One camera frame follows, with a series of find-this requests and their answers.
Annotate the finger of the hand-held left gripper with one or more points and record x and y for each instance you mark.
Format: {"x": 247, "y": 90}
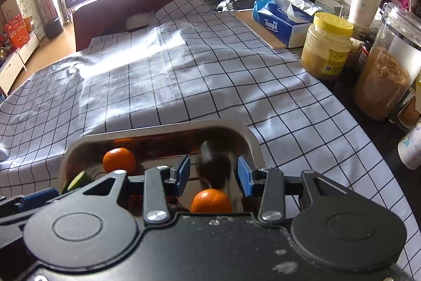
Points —
{"x": 37, "y": 197}
{"x": 23, "y": 218}

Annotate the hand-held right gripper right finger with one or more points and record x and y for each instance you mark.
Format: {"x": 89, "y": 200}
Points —
{"x": 245, "y": 179}

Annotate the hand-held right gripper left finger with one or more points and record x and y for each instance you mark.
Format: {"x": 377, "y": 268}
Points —
{"x": 183, "y": 174}

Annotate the dark round object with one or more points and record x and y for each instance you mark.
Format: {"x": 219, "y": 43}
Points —
{"x": 217, "y": 169}

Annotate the metal tray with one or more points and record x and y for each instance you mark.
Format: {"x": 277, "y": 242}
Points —
{"x": 154, "y": 149}

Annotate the orange tangerine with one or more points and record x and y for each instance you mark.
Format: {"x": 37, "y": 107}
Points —
{"x": 119, "y": 160}
{"x": 211, "y": 201}

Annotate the green cucumber piece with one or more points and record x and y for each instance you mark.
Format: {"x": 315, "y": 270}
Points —
{"x": 79, "y": 180}

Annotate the checkered white tablecloth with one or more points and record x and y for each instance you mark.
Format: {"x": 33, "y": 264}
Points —
{"x": 197, "y": 70}

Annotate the white low cabinet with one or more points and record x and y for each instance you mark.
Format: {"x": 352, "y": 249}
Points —
{"x": 14, "y": 63}

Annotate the yellow lid jar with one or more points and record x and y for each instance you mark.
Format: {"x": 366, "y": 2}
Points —
{"x": 322, "y": 54}

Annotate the wooden board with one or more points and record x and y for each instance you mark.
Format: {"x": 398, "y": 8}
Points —
{"x": 253, "y": 26}

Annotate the blue tissue box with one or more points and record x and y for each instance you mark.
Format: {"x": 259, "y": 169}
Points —
{"x": 276, "y": 24}

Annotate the white seat cushion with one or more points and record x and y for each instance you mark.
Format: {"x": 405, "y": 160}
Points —
{"x": 139, "y": 21}

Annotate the clear jar of brown granules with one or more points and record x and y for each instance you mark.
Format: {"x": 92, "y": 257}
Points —
{"x": 381, "y": 86}

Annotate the red gift bag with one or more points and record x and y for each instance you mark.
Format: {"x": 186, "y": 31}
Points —
{"x": 16, "y": 32}

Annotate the dark round bin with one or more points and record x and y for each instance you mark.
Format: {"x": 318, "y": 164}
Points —
{"x": 53, "y": 29}

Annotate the white printed mug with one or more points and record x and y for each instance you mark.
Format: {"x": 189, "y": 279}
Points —
{"x": 411, "y": 149}

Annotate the small dark red label jar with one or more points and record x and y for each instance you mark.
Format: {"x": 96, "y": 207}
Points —
{"x": 365, "y": 55}

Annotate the small glass jar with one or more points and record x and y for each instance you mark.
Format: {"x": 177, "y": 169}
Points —
{"x": 408, "y": 113}

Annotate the white patterned cabinet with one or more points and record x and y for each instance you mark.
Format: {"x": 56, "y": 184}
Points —
{"x": 29, "y": 9}

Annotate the clear plastic container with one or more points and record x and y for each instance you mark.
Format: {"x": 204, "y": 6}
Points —
{"x": 330, "y": 6}

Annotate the white cup with packets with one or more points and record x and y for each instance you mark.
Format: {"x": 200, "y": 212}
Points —
{"x": 361, "y": 11}

